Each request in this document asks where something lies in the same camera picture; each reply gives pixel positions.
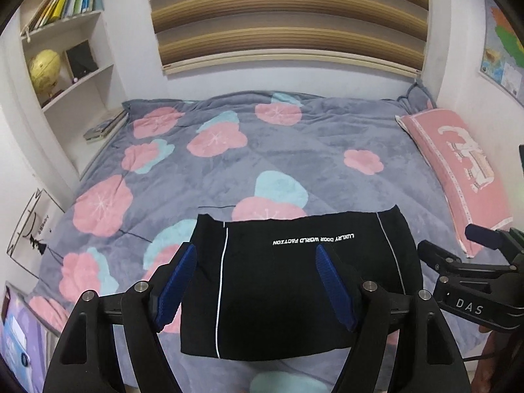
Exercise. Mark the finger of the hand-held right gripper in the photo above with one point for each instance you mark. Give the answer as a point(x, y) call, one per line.
point(481, 236)
point(442, 258)

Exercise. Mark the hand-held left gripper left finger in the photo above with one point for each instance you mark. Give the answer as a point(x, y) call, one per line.
point(176, 286)

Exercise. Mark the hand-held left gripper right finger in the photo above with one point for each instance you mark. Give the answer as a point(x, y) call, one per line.
point(335, 286)

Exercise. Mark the black hoodie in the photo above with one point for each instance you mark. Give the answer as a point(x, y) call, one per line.
point(266, 294)

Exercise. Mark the person's right hand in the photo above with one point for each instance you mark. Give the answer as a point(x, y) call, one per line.
point(495, 364)

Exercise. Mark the pink pillow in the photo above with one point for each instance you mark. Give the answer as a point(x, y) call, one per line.
point(458, 163)

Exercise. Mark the grey floral blanket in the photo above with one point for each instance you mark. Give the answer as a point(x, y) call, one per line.
point(327, 139)

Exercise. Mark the white paper bag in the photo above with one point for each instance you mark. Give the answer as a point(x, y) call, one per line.
point(35, 229)

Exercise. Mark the grey pillow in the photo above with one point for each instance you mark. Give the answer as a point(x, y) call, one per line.
point(417, 96)

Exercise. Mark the purple box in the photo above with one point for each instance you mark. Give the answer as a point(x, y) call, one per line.
point(18, 335)

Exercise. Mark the stack of flat books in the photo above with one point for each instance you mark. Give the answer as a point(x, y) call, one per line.
point(106, 127)

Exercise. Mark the white bookshelf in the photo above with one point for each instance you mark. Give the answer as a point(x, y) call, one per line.
point(102, 49)

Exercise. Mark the yellow globe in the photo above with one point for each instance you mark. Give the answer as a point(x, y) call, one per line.
point(45, 69)

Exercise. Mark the striped window blind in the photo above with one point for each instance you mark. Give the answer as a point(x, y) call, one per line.
point(286, 16)

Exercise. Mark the wall map poster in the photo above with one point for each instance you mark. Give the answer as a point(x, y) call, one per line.
point(501, 49)

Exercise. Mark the black picture frame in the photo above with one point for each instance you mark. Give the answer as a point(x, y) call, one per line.
point(81, 59)

